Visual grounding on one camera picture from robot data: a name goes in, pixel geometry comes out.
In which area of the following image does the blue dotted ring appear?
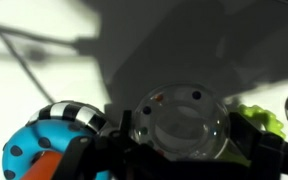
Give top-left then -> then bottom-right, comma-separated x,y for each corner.
2,119 -> 110,180

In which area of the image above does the clear ring with beads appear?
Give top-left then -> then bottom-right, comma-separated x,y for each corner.
130,83 -> 231,163

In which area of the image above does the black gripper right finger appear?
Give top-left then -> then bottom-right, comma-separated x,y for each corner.
228,111 -> 288,180

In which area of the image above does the orange stand post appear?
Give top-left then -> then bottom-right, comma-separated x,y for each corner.
20,150 -> 64,180

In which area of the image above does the large black white striped ring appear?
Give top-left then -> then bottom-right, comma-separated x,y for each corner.
25,101 -> 109,136

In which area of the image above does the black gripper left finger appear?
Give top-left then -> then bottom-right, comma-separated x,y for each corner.
52,109 -> 142,180

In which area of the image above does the lime green ring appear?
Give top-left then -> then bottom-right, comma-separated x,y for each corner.
222,104 -> 287,166

